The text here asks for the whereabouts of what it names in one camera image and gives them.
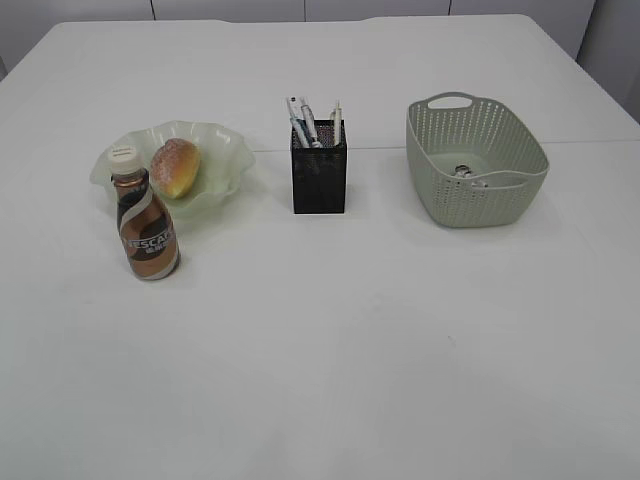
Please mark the blue white pen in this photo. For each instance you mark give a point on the blue white pen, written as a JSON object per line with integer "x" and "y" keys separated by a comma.
{"x": 300, "y": 132}

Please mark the grey white clear pen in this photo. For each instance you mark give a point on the grey white clear pen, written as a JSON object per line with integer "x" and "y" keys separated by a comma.
{"x": 310, "y": 124}

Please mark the cream barrel pen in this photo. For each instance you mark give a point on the cream barrel pen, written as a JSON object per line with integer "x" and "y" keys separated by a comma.
{"x": 336, "y": 118}

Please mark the clear plastic ruler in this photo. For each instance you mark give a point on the clear plastic ruler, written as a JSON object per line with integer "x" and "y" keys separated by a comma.
{"x": 293, "y": 108}

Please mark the paper ball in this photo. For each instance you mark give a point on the paper ball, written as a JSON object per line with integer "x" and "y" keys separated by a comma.
{"x": 463, "y": 173}

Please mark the sugared bread roll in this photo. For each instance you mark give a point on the sugared bread roll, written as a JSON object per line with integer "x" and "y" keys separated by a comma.
{"x": 174, "y": 167}

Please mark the brown Nescafe coffee bottle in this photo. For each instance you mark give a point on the brown Nescafe coffee bottle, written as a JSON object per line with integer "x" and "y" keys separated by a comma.
{"x": 144, "y": 224}

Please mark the black mesh pen holder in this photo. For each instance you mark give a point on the black mesh pen holder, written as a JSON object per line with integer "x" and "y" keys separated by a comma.
{"x": 319, "y": 175}

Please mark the pale green plastic basket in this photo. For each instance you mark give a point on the pale green plastic basket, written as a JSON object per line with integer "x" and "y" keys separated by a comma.
{"x": 455, "y": 128}

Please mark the frosted green glass bowl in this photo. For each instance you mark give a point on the frosted green glass bowl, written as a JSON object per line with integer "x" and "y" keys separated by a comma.
{"x": 224, "y": 156}

